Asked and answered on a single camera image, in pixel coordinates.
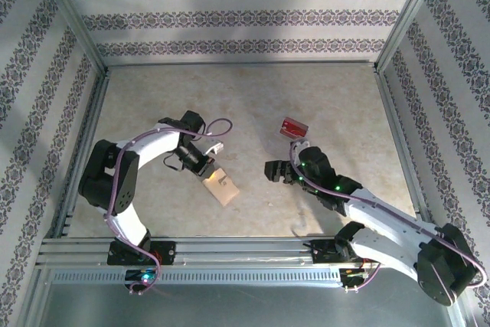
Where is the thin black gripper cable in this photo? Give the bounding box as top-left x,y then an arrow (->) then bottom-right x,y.
162,150 -> 188,172

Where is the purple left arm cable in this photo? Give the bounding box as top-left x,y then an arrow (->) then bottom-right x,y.
105,118 -> 235,296

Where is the grey metal sheet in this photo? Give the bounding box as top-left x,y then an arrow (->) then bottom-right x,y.
36,283 -> 466,327

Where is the aluminium mounting rail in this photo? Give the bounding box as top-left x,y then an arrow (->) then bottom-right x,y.
36,235 -> 420,267

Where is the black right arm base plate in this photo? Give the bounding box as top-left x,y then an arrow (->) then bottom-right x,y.
312,238 -> 348,265

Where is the red credit card stack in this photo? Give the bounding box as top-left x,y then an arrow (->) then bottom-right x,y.
278,116 -> 309,139

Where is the slotted grey cable duct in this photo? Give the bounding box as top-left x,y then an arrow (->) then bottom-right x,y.
49,268 -> 345,286

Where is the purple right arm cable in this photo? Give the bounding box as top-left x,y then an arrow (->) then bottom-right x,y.
289,142 -> 484,293

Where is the beige card holder wallet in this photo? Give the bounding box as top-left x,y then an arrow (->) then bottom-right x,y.
201,168 -> 241,206

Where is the aluminium frame post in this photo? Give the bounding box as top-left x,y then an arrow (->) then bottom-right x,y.
374,0 -> 449,74
32,0 -> 108,74

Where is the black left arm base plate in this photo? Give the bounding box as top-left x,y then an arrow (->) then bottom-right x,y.
106,240 -> 177,267

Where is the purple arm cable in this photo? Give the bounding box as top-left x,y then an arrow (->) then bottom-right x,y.
105,118 -> 235,296
289,142 -> 484,293

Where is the aluminium frame rail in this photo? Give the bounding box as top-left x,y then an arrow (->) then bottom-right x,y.
371,68 -> 437,237
49,68 -> 112,239
103,59 -> 381,70

